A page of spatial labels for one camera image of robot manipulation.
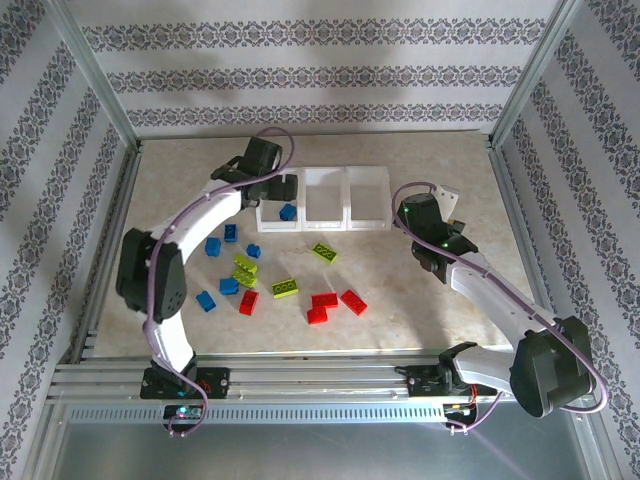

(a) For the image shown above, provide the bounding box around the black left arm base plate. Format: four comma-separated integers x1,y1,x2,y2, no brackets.
139,366,232,401

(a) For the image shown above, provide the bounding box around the aluminium frame post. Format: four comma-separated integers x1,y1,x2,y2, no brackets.
489,0,584,149
42,0,144,151

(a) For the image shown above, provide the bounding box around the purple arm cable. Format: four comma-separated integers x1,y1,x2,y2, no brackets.
391,180,611,436
142,127,296,439

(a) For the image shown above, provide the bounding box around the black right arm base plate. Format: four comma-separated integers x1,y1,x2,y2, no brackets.
407,364,500,401

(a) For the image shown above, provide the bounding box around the small circuit board with LED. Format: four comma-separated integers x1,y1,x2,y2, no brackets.
163,403,205,421

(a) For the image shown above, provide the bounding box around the slotted grey cable duct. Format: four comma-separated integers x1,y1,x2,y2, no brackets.
64,403,449,425

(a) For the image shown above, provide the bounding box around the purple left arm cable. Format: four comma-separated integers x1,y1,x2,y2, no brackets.
142,127,296,439

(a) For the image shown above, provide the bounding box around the grey metal sheet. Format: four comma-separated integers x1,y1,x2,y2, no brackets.
49,422,596,480

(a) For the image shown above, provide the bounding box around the white bin for green bricks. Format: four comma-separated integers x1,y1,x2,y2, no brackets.
302,166,350,233

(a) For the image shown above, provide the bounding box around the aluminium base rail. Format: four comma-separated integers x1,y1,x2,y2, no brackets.
47,349,589,404

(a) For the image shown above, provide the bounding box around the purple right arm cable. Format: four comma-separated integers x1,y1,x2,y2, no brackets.
391,180,611,436

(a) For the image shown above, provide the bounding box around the aluminium side rail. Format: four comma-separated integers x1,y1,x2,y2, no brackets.
67,139,144,361
485,132,569,359

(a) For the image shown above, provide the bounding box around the white bin for blue bricks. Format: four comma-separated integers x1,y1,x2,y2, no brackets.
255,167,306,235

